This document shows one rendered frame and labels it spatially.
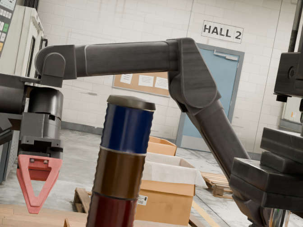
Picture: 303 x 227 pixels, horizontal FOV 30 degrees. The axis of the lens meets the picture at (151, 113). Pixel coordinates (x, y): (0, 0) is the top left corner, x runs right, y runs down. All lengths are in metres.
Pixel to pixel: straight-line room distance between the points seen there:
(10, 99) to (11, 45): 4.32
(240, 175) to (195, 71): 0.35
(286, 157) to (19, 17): 4.72
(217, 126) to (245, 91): 11.07
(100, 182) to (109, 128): 0.04
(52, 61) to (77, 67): 0.05
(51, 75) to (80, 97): 10.53
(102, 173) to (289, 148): 0.27
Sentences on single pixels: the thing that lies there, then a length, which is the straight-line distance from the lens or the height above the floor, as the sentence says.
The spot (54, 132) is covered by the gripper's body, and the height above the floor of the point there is 1.11.
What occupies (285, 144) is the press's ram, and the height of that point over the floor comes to 1.17.
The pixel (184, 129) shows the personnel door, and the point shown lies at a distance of 11.76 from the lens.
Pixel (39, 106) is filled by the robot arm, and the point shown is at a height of 1.14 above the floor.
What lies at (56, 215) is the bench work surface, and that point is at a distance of 1.23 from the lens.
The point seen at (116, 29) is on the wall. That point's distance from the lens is 11.51.
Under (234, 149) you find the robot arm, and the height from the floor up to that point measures 1.12.
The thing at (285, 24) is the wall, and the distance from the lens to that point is 12.40.
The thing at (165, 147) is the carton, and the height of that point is 0.69.
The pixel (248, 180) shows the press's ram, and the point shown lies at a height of 1.12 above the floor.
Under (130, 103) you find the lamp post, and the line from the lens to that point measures 0.43.
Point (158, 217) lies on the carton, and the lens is 4.26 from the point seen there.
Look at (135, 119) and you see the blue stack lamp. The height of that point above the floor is 1.18.
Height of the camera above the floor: 1.21
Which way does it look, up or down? 3 degrees down
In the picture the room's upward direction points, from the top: 10 degrees clockwise
